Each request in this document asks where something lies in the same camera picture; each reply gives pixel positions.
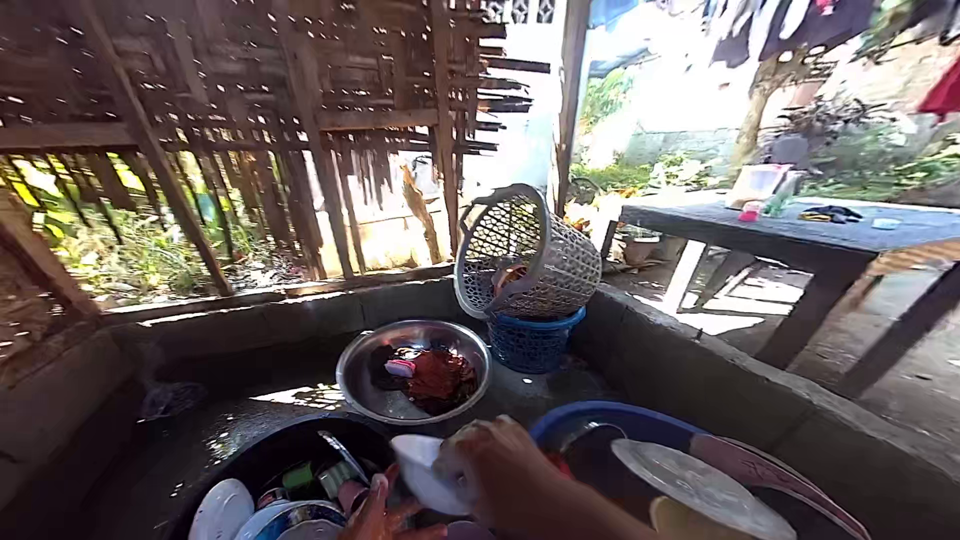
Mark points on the person's right hand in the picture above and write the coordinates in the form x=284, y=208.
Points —
x=495, y=465

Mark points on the person's left hand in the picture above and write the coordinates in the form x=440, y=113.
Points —
x=375, y=521

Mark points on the person's left fingers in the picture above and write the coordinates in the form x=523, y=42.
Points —
x=373, y=506

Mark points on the person's right fingers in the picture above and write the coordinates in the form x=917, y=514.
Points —
x=461, y=454

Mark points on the white bowl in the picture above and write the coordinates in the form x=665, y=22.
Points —
x=421, y=472

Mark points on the person's right forearm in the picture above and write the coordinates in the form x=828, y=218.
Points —
x=585, y=510

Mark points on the pink cup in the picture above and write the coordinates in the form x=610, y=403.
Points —
x=351, y=496

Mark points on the metal cup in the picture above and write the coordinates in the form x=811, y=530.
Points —
x=334, y=478

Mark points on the long metal spoon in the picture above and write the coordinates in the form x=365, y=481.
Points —
x=345, y=456

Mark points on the green cup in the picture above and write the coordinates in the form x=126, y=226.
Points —
x=298, y=477

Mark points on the small printed cup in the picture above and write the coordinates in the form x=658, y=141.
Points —
x=273, y=497

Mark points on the white plate with blue pattern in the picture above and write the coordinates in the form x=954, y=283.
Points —
x=262, y=523

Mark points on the blue plastic basket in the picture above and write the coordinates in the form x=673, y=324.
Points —
x=531, y=346

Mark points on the stainless steel basin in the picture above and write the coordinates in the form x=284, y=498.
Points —
x=360, y=375

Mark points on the black round tub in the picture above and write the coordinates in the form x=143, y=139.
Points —
x=247, y=454

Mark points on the white oval plate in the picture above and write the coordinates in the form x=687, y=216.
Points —
x=221, y=512

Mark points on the blue round tub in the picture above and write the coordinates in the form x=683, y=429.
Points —
x=637, y=414

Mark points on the orange brown bowl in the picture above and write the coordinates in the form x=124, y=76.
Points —
x=512, y=277

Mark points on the grey plastic woven basket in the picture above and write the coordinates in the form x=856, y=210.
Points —
x=570, y=259

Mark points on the yellowish beige bowl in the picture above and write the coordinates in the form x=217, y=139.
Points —
x=679, y=523

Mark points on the clear plastic bag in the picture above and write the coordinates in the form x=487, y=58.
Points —
x=171, y=399

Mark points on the large whitish oval plate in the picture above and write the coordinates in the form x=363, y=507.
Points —
x=697, y=484

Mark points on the plant pot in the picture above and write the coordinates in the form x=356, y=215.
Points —
x=639, y=249

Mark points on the pink small container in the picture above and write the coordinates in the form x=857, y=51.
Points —
x=749, y=212

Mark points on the wooden outdoor table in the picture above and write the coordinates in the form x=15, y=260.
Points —
x=795, y=232

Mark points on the green plastic bottle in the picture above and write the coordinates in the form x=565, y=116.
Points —
x=778, y=201

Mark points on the black and yellow item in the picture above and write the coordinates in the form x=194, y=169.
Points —
x=831, y=214

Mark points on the tree trunk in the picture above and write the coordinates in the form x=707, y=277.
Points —
x=752, y=120

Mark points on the hanging laundry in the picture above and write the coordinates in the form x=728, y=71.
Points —
x=787, y=26

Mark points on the red hanging garment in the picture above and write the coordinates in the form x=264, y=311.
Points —
x=945, y=94

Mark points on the wooden post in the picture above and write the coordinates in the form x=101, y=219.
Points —
x=571, y=97

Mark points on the woven bamboo fence wall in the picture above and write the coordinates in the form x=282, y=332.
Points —
x=232, y=90

